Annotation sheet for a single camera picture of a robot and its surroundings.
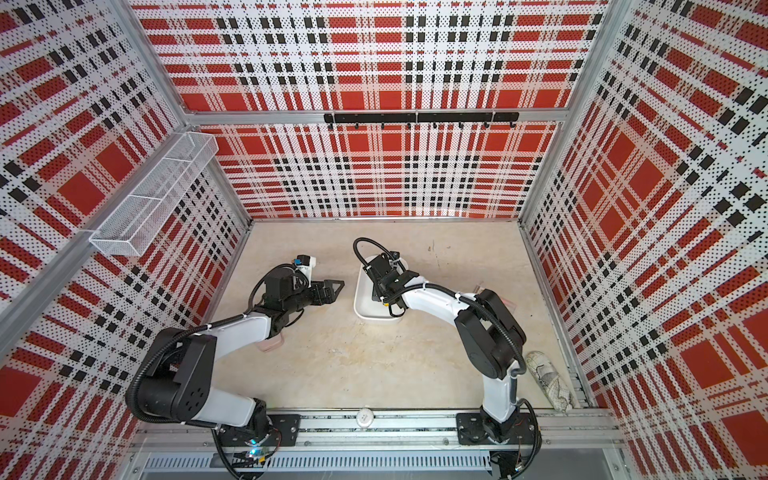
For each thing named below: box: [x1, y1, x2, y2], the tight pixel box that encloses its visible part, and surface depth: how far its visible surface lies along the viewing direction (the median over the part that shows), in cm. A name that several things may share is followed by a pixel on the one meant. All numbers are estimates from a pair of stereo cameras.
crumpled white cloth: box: [525, 351, 574, 413], surface depth 78 cm
